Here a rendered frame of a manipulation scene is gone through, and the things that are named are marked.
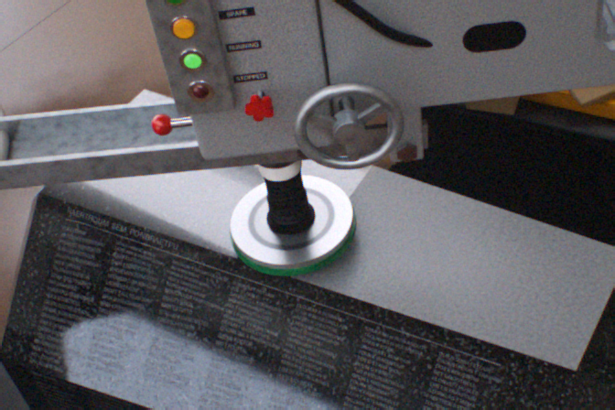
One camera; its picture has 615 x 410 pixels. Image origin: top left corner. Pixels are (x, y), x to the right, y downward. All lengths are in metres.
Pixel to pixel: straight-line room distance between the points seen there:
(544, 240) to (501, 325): 0.20
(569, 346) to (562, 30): 0.49
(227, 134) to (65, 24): 2.75
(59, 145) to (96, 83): 2.08
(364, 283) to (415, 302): 0.09
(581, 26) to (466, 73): 0.16
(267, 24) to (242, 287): 0.58
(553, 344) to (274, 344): 0.47
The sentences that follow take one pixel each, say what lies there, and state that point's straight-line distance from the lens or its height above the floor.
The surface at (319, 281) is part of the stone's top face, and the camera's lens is 1.57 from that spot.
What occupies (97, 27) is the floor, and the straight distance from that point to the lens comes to 3.95.
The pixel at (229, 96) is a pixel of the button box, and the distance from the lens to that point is 1.27.
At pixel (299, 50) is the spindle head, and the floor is 1.33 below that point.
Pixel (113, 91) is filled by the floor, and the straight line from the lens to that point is 3.57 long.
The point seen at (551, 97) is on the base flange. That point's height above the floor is 0.77.
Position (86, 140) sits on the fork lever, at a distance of 1.55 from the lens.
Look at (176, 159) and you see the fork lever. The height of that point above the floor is 1.12.
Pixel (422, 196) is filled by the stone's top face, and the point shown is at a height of 0.85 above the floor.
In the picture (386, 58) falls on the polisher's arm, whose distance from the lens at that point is 1.27.
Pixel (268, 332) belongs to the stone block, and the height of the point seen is 0.77.
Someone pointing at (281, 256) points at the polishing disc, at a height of 0.91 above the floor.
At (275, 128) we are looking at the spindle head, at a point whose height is 1.20.
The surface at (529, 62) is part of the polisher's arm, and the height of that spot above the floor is 1.25.
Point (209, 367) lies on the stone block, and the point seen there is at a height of 0.71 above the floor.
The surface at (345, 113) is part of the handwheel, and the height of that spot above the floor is 1.25.
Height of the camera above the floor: 2.04
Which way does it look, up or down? 45 degrees down
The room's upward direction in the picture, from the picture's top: 10 degrees counter-clockwise
